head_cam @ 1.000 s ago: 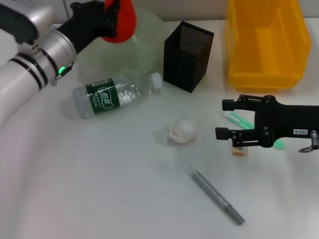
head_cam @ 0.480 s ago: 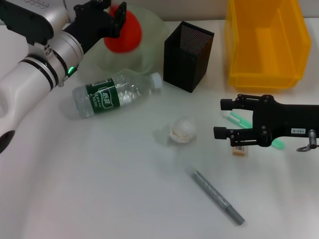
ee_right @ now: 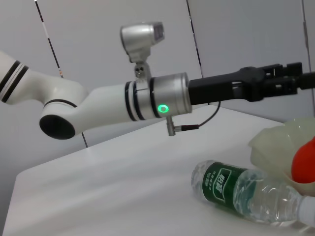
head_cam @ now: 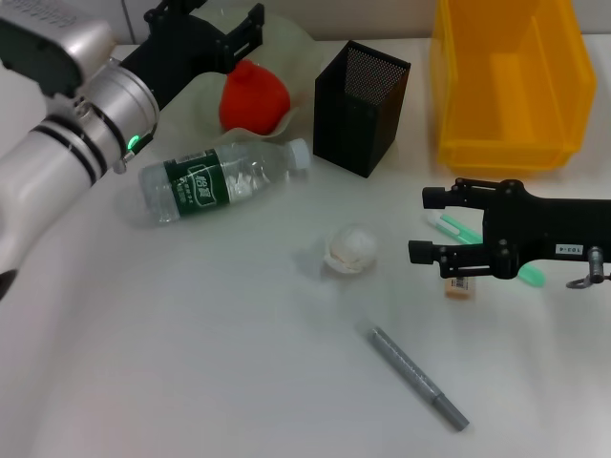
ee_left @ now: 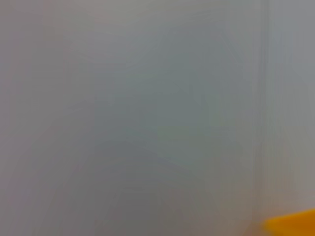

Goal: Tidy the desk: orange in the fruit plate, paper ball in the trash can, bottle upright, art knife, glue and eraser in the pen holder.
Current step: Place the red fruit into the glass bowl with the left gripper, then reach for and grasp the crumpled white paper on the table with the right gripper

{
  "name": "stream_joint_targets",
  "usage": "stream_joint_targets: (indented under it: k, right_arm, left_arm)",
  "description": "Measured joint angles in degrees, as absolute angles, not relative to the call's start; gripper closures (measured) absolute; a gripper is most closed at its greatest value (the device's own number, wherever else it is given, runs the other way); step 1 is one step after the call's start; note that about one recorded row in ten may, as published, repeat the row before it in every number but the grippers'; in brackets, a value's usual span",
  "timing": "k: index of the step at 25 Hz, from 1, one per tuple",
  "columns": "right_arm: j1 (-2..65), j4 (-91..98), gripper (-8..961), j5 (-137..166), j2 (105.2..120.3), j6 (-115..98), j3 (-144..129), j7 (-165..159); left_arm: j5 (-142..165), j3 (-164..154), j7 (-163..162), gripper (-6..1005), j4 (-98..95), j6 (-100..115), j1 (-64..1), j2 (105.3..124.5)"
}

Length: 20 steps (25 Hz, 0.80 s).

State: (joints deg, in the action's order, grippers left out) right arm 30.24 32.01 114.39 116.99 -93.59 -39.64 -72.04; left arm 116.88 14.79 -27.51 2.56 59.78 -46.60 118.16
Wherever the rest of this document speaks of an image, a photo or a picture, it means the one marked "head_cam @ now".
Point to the green pen white cap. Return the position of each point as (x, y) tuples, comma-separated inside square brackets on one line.
[(465, 232)]

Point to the white paper ball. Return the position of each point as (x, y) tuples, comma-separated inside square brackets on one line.
[(351, 248)]

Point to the clear water bottle green label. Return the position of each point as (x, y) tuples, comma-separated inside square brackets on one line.
[(205, 183)]

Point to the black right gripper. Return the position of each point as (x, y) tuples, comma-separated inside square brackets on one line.
[(544, 234)]

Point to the green glass fruit plate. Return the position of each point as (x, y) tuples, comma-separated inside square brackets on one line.
[(296, 62)]

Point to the beige eraser with barcode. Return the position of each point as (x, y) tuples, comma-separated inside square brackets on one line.
[(460, 290)]

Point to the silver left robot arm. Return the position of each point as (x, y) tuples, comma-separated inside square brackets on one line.
[(57, 110)]

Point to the grey marker pen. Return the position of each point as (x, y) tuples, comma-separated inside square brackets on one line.
[(410, 372)]

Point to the orange fruit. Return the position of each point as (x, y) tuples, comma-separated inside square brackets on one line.
[(253, 102)]

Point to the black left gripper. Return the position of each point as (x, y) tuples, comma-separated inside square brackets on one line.
[(181, 57)]

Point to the yellow plastic bin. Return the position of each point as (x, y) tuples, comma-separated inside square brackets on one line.
[(515, 90)]

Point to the black mesh pen holder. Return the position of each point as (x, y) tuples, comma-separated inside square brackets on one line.
[(353, 124)]

